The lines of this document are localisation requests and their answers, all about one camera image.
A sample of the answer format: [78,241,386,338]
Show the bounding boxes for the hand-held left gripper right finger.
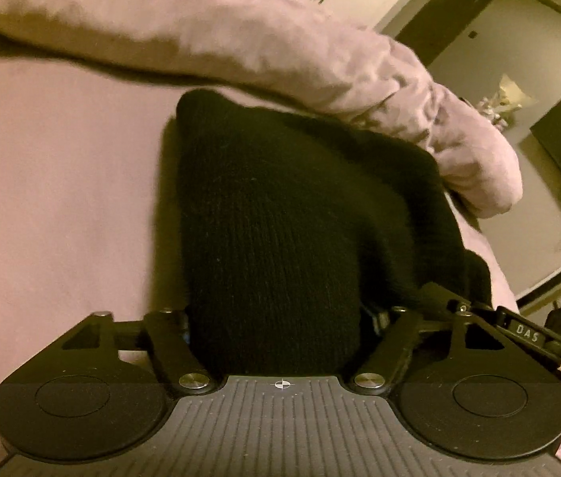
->
[352,305,491,394]

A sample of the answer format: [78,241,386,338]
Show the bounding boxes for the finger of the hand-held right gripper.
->
[420,282,506,330]

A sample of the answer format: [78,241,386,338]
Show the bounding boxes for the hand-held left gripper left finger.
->
[61,310,218,396]

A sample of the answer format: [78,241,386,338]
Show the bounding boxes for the black knitted sweater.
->
[159,88,493,376]

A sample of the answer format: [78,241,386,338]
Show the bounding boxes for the pale flower bouquet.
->
[476,74,540,131]

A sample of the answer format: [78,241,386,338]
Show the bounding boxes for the dark door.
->
[394,0,503,66]

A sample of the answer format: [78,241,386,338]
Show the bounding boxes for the purple rolled duvet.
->
[0,0,524,219]

